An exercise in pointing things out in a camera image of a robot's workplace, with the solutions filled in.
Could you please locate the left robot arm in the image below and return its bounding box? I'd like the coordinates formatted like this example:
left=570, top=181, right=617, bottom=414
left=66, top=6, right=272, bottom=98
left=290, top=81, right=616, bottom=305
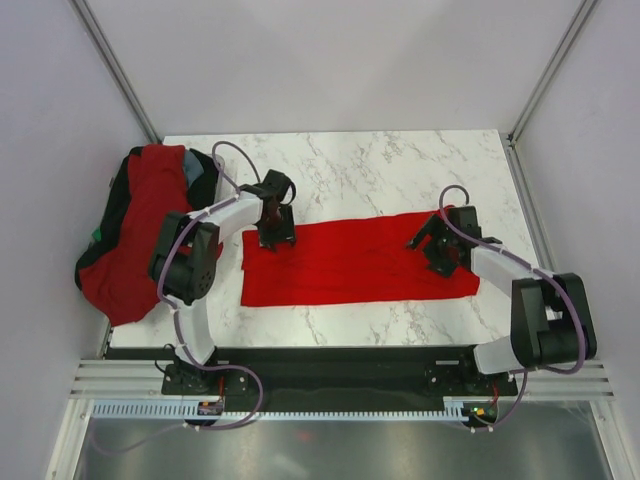
left=148, top=170, right=296, bottom=395

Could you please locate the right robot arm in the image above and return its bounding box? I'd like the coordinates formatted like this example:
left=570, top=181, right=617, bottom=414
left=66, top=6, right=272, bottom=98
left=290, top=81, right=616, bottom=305
left=407, top=206, right=597, bottom=394

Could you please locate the black garment in pile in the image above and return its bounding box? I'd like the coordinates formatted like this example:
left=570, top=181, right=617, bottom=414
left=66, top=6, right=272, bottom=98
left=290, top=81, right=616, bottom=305
left=74, top=145, right=218, bottom=290

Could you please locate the blue grey garment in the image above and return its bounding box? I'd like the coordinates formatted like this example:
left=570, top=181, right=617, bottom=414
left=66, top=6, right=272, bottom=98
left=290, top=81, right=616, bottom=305
left=182, top=150, right=204, bottom=188

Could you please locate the aluminium rail front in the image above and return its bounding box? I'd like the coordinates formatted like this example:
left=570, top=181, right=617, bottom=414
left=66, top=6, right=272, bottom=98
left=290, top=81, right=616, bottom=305
left=71, top=360, right=614, bottom=402

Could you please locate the white cable duct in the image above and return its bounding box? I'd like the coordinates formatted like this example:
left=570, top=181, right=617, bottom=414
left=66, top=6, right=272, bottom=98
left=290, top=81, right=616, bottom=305
left=92, top=397, right=497, bottom=421

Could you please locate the aluminium frame post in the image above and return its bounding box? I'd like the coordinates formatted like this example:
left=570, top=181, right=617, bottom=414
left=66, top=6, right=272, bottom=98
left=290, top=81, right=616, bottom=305
left=69, top=0, right=162, bottom=144
left=503, top=0, right=600, bottom=149

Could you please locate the right aluminium frame post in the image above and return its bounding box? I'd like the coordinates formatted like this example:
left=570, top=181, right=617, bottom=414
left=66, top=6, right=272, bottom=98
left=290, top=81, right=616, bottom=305
left=503, top=0, right=600, bottom=149

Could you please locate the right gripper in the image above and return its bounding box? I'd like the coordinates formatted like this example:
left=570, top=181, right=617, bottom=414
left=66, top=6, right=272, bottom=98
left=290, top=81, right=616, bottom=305
left=404, top=213, right=458, bottom=278

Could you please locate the bright red t shirt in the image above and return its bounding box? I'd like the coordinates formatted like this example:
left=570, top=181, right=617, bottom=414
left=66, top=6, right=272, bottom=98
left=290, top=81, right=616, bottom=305
left=241, top=211, right=480, bottom=308

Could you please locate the dark red t shirt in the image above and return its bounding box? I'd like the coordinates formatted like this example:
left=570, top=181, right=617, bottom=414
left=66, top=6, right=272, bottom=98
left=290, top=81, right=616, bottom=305
left=74, top=144, right=192, bottom=327

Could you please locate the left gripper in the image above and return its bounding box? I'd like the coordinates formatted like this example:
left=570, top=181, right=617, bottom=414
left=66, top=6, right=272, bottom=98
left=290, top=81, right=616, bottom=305
left=256, top=205, right=296, bottom=253

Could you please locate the left aluminium frame post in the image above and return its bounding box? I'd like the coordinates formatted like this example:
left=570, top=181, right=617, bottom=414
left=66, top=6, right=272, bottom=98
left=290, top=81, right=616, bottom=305
left=69, top=0, right=162, bottom=144

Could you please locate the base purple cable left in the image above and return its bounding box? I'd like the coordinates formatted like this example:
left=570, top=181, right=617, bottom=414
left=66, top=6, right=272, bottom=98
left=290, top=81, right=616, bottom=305
left=182, top=364, right=269, bottom=432

